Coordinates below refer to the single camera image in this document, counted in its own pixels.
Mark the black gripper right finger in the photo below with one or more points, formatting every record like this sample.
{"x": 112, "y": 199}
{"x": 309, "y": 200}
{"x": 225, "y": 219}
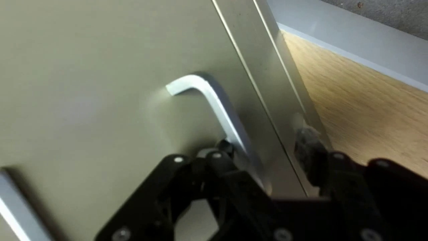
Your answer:
{"x": 352, "y": 192}

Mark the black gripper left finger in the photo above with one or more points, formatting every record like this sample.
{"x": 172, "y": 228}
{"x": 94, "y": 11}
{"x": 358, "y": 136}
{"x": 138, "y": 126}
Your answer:
{"x": 152, "y": 201}

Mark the grey drawer front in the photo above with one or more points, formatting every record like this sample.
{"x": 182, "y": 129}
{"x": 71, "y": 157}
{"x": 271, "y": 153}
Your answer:
{"x": 196, "y": 41}

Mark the grey cabinet with drawer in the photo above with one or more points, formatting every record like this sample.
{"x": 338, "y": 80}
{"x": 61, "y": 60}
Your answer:
{"x": 268, "y": 68}

